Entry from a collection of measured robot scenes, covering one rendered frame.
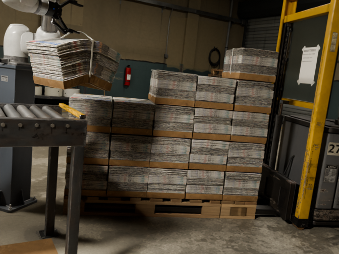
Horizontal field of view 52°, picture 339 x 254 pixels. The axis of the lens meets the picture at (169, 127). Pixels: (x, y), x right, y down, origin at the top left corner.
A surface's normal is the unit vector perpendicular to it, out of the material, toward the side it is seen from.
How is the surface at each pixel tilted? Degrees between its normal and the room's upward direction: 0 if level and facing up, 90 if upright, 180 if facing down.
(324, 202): 90
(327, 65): 90
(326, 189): 90
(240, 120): 90
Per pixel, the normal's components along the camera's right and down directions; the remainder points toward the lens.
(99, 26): 0.50, 0.18
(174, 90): 0.18, 0.17
